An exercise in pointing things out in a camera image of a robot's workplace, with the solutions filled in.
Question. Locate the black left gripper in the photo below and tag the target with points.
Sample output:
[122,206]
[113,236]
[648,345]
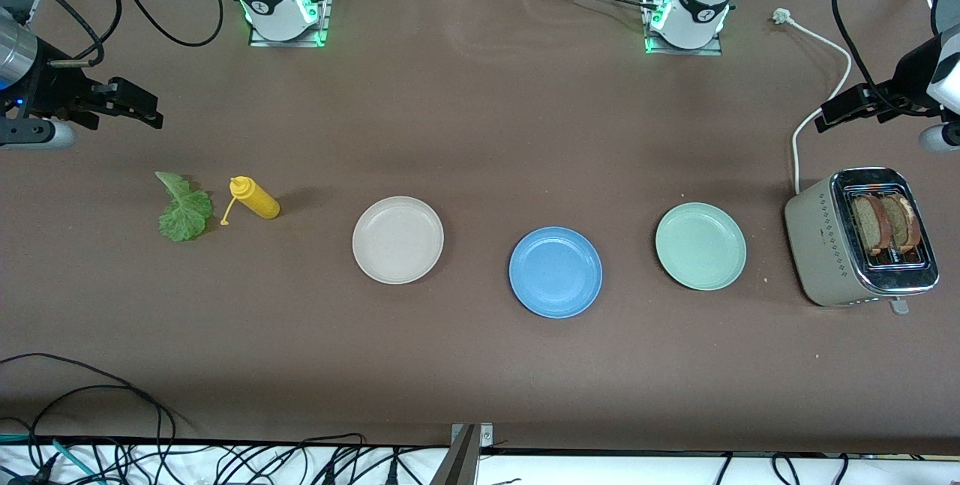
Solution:
[910,77]

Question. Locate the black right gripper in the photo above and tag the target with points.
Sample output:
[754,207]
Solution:
[52,86]

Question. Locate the brown bread slice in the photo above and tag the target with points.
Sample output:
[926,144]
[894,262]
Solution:
[868,226]
[904,219]

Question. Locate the green lettuce leaf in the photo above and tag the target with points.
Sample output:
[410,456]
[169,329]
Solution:
[184,215]

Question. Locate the green round plate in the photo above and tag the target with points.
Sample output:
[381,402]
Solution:
[700,246]

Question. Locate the beige round plate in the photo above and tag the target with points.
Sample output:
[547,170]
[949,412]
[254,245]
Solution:
[397,240]

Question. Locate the blue round plate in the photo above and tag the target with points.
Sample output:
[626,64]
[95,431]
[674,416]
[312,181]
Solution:
[555,273]

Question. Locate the beige and chrome toaster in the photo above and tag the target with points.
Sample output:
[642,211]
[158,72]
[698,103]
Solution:
[817,245]

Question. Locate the yellow squeeze sauce bottle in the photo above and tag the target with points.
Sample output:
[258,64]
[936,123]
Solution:
[259,200]

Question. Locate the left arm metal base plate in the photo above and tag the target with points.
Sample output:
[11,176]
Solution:
[712,50]

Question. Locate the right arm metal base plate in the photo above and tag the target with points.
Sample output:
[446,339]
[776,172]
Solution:
[326,16]

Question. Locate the metal table edge bracket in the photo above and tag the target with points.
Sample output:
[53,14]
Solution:
[465,459]

